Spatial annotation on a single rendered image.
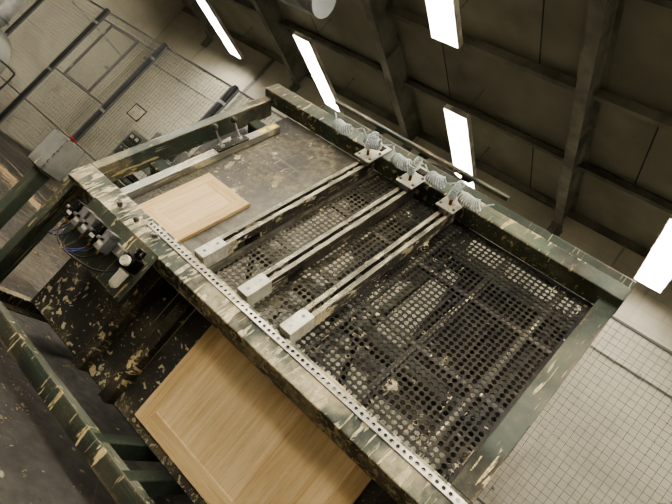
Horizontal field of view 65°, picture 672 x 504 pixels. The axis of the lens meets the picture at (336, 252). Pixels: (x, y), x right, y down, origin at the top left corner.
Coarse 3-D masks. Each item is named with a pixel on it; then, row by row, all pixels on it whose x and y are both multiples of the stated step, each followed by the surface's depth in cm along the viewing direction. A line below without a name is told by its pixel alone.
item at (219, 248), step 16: (368, 144) 262; (368, 160) 266; (336, 176) 261; (352, 176) 265; (304, 192) 249; (320, 192) 251; (336, 192) 261; (272, 208) 238; (288, 208) 239; (304, 208) 248; (256, 224) 230; (272, 224) 236; (224, 240) 223; (240, 240) 225; (208, 256) 214; (224, 256) 222
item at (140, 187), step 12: (252, 132) 287; (264, 132) 288; (276, 132) 294; (240, 144) 278; (252, 144) 285; (204, 156) 267; (216, 156) 270; (168, 168) 257; (180, 168) 258; (192, 168) 262; (144, 180) 249; (156, 180) 250; (168, 180) 255; (132, 192) 243; (144, 192) 248
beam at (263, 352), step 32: (96, 192) 238; (128, 224) 225; (160, 256) 214; (192, 288) 203; (224, 320) 194; (256, 352) 186; (288, 384) 180; (320, 384) 179; (320, 416) 173; (352, 416) 171; (352, 448) 168; (384, 448) 165; (384, 480) 162; (416, 480) 158
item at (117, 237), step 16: (80, 208) 222; (96, 208) 232; (80, 224) 219; (96, 224) 217; (112, 224) 226; (64, 240) 219; (80, 240) 228; (96, 240) 214; (112, 240) 212; (128, 240) 220; (80, 256) 211; (96, 256) 222; (112, 256) 219; (128, 256) 206; (144, 256) 211; (96, 272) 218; (112, 272) 216; (128, 272) 209; (144, 272) 212; (112, 288) 213; (128, 288) 211
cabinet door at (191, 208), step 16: (208, 176) 259; (176, 192) 248; (192, 192) 250; (208, 192) 251; (224, 192) 251; (144, 208) 238; (160, 208) 239; (176, 208) 240; (192, 208) 242; (208, 208) 243; (224, 208) 243; (240, 208) 244; (160, 224) 232; (176, 224) 233; (192, 224) 233; (208, 224) 234
